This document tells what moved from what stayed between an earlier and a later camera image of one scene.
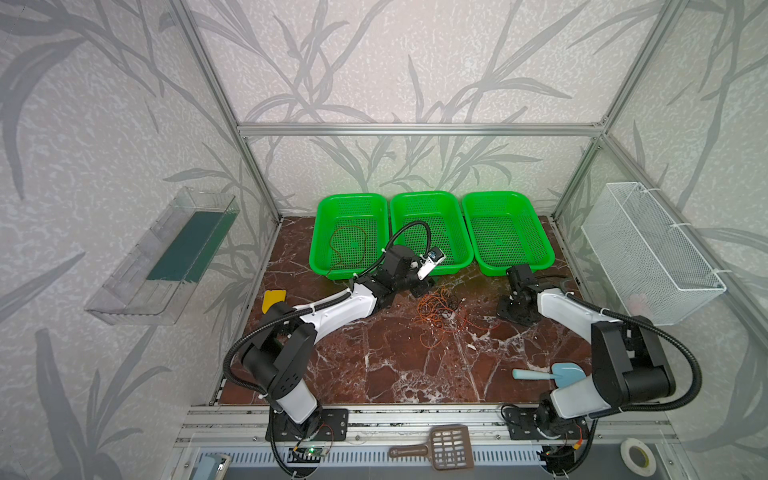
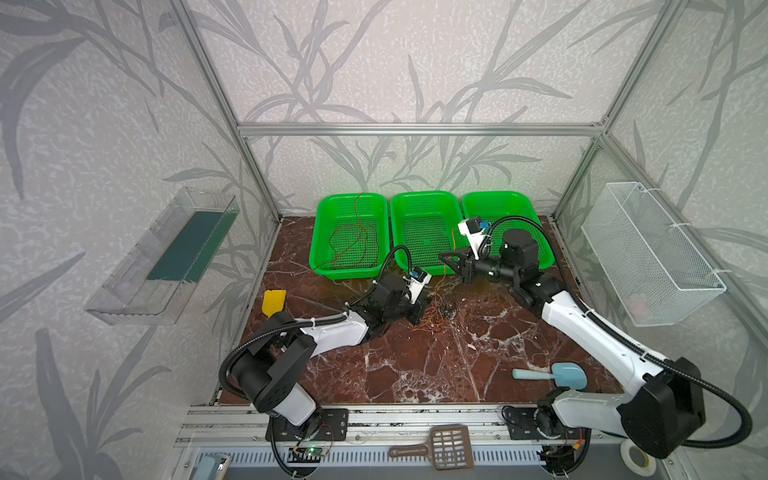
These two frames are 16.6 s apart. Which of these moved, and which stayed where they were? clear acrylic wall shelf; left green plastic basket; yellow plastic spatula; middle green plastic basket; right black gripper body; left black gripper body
Moved: left black gripper body; right black gripper body
Stayed: left green plastic basket; middle green plastic basket; clear acrylic wall shelf; yellow plastic spatula
